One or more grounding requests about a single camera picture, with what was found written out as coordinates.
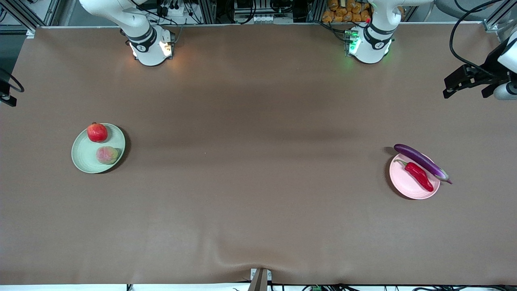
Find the long purple eggplant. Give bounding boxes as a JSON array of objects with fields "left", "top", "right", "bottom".
[{"left": 394, "top": 143, "right": 453, "bottom": 185}]

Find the red chili pepper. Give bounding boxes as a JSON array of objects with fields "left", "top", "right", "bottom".
[{"left": 394, "top": 159, "right": 435, "bottom": 193}]

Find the red pomegranate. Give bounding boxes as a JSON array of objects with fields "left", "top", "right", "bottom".
[{"left": 87, "top": 122, "right": 109, "bottom": 143}]

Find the pink green peach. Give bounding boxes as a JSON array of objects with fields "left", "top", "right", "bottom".
[{"left": 96, "top": 146, "right": 120, "bottom": 165}]

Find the pale green round plate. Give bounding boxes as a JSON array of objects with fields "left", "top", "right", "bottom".
[{"left": 71, "top": 123, "right": 126, "bottom": 174}]

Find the pale pink round plate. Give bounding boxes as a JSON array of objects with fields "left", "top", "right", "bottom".
[{"left": 389, "top": 153, "right": 441, "bottom": 200}]

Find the bag of orange buns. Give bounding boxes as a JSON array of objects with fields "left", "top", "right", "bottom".
[{"left": 322, "top": 0, "right": 373, "bottom": 23}]

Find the white power strip with plugs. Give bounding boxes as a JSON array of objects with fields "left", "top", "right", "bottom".
[{"left": 158, "top": 2, "right": 195, "bottom": 17}]

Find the white terminal block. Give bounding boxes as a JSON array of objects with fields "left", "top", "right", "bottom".
[{"left": 251, "top": 14, "right": 294, "bottom": 24}]

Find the brown table mat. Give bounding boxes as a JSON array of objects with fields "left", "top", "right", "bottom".
[{"left": 0, "top": 23, "right": 517, "bottom": 286}]

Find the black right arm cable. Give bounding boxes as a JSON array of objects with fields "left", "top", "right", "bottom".
[{"left": 0, "top": 68, "right": 25, "bottom": 93}]

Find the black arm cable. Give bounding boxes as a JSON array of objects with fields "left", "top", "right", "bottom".
[
  {"left": 0, "top": 68, "right": 25, "bottom": 93},
  {"left": 449, "top": 0, "right": 506, "bottom": 78}
]

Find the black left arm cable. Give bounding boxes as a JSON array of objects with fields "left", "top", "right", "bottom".
[{"left": 449, "top": 0, "right": 506, "bottom": 78}]

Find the aluminium frame profile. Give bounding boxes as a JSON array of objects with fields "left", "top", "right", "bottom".
[
  {"left": 482, "top": 0, "right": 510, "bottom": 33},
  {"left": 0, "top": 0, "right": 62, "bottom": 34}
]

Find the grey metal table bracket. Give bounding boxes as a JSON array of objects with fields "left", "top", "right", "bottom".
[{"left": 248, "top": 268, "right": 272, "bottom": 291}]

